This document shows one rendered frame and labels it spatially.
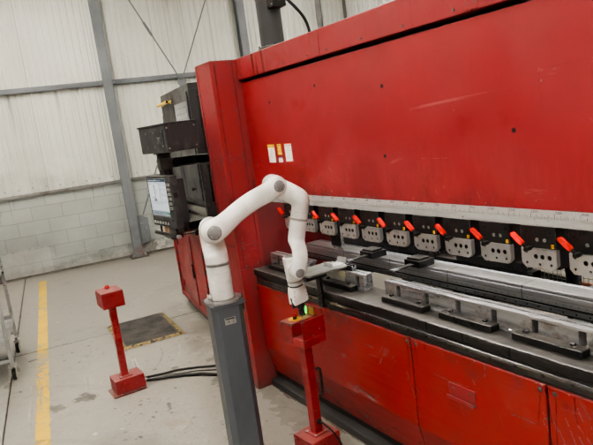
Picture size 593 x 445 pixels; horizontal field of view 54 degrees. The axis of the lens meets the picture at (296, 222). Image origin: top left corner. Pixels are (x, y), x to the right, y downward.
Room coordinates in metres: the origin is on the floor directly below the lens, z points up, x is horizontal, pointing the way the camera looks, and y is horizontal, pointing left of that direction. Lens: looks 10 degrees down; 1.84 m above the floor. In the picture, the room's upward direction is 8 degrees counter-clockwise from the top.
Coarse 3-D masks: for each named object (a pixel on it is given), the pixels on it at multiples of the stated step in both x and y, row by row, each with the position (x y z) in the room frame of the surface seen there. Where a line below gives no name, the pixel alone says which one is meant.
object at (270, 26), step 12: (264, 0) 3.82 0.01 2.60; (276, 0) 3.76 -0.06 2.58; (288, 0) 3.71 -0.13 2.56; (264, 12) 3.83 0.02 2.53; (276, 12) 3.84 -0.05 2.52; (300, 12) 3.75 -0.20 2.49; (264, 24) 3.83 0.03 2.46; (276, 24) 3.83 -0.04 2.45; (264, 36) 3.84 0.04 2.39; (276, 36) 3.83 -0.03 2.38; (264, 48) 3.82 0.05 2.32
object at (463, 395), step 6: (450, 384) 2.42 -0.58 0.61; (450, 390) 2.43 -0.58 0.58; (456, 390) 2.40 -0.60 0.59; (462, 390) 2.36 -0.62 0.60; (468, 390) 2.34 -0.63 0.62; (450, 396) 2.41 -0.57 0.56; (456, 396) 2.40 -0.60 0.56; (462, 396) 2.37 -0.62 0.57; (468, 396) 2.34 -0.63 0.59; (474, 396) 2.31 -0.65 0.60; (462, 402) 2.35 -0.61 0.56; (468, 402) 2.34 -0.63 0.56; (474, 402) 2.31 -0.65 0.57
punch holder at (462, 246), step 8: (448, 224) 2.51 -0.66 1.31; (456, 224) 2.47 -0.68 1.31; (464, 224) 2.43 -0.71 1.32; (472, 224) 2.42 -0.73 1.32; (448, 232) 2.52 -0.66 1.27; (456, 232) 2.47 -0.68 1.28; (464, 232) 2.44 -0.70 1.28; (448, 240) 2.52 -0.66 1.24; (456, 240) 2.47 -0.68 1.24; (464, 240) 2.44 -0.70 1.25; (472, 240) 2.41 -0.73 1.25; (448, 248) 2.52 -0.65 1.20; (456, 248) 2.48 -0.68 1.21; (464, 248) 2.44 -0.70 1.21; (472, 248) 2.41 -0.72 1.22; (480, 248) 2.44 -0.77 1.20; (464, 256) 2.44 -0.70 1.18
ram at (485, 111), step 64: (576, 0) 1.96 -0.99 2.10; (320, 64) 3.22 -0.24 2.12; (384, 64) 2.78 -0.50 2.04; (448, 64) 2.45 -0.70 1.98; (512, 64) 2.18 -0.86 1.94; (576, 64) 1.97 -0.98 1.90; (256, 128) 3.93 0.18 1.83; (320, 128) 3.29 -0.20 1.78; (384, 128) 2.82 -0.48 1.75; (448, 128) 2.47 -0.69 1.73; (512, 128) 2.20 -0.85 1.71; (576, 128) 1.98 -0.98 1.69; (320, 192) 3.36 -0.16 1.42; (384, 192) 2.87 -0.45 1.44; (448, 192) 2.50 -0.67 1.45; (512, 192) 2.22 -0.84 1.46; (576, 192) 1.99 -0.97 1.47
